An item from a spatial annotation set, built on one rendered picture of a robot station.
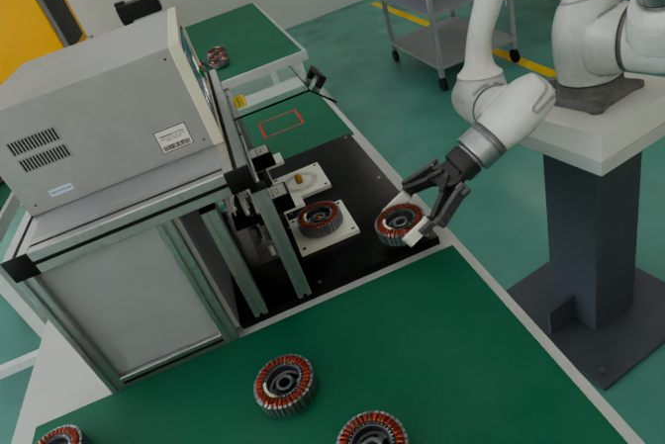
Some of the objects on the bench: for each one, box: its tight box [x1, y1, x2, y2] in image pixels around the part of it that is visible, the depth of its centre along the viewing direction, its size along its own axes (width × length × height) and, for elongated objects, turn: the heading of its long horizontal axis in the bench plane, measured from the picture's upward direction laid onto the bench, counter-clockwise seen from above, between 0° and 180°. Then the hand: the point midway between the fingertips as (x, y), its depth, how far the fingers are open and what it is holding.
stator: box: [253, 354, 318, 418], centre depth 90 cm, size 11×11×4 cm
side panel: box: [17, 220, 239, 394], centre depth 97 cm, size 28×3×32 cm, turn 130°
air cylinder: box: [250, 224, 279, 264], centre depth 122 cm, size 5×8×6 cm
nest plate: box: [289, 200, 360, 257], centre depth 125 cm, size 15×15×1 cm
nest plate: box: [272, 162, 332, 199], centre depth 145 cm, size 15×15×1 cm
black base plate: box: [222, 133, 440, 329], centre depth 136 cm, size 47×64×2 cm
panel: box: [173, 209, 240, 328], centre depth 125 cm, size 1×66×30 cm, turn 40°
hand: (401, 222), depth 110 cm, fingers closed on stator, 11 cm apart
